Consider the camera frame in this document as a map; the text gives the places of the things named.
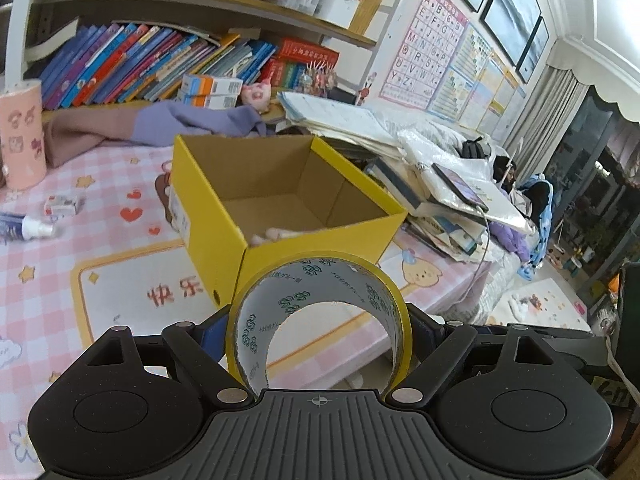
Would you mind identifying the white pen holders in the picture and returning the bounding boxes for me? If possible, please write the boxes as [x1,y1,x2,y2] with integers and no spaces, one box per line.
[262,0,362,32]

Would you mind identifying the yellow cardboard box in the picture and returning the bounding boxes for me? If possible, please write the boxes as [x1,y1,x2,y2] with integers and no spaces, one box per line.
[169,133,409,310]

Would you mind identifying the pink alphabet poster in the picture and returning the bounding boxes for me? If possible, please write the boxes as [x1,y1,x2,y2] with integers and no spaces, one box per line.
[378,0,469,111]

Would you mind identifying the yellow bordered chart poster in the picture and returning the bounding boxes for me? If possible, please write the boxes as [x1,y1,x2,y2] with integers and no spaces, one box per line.
[475,52,527,134]

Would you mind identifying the white cable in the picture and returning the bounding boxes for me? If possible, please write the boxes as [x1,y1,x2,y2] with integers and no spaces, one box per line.
[452,207,502,313]

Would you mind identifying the stack of papers and books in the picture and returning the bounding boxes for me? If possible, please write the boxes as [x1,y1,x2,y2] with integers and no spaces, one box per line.
[276,91,527,263]

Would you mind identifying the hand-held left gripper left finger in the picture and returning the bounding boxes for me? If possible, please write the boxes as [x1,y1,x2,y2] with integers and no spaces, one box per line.
[84,305,252,407]

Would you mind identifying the red dictionaries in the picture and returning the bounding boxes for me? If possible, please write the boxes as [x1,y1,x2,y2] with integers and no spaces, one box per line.
[270,36,341,94]

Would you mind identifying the pink checkered tablecloth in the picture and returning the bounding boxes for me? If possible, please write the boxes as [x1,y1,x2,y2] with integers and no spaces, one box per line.
[0,139,497,480]

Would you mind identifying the blue blanket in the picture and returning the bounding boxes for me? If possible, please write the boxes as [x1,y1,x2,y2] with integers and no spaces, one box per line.
[517,174,557,280]

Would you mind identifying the wooden bookshelf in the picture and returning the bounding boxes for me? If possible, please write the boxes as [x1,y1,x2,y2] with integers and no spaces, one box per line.
[0,0,416,126]

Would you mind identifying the pink pig plush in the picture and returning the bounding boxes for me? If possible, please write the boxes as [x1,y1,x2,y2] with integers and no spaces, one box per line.
[241,81,274,114]

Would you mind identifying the narrow black framed picture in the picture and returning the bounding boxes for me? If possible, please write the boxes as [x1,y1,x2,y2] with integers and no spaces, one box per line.
[517,16,550,84]

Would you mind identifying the white play mat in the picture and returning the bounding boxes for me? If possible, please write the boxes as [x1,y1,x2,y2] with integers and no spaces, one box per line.
[487,279,592,332]

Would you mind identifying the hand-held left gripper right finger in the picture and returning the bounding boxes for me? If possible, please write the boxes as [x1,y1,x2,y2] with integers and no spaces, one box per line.
[390,304,557,407]

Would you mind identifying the purple and mauve cloth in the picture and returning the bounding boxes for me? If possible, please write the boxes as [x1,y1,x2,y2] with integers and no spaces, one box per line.
[42,100,287,169]

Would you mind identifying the dark tablet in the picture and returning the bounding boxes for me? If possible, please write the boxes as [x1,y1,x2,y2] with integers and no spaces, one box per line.
[430,162,490,212]

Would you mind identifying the yellow tape roll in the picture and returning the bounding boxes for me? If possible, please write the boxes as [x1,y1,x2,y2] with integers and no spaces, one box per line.
[224,251,414,402]

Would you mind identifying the row of colourful children's books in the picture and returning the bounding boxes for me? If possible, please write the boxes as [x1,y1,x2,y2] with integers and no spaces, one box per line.
[40,22,279,111]

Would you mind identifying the cartoon figure stand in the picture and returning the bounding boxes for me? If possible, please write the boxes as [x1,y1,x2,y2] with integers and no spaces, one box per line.
[299,59,337,97]

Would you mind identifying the pink plush toy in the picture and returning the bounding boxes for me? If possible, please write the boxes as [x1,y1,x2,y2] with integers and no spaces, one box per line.
[249,227,302,247]

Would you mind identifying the pink cartoon cylinder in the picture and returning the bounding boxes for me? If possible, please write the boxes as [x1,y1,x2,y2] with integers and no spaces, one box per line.
[0,80,49,191]

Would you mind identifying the small white medicine box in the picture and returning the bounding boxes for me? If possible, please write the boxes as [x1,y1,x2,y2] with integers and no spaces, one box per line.
[43,194,84,219]

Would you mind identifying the colourful chart poster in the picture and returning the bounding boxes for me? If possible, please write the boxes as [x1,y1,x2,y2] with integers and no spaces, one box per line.
[431,22,494,122]

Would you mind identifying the beige curtain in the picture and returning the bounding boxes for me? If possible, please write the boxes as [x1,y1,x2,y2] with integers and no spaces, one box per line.
[504,64,592,173]

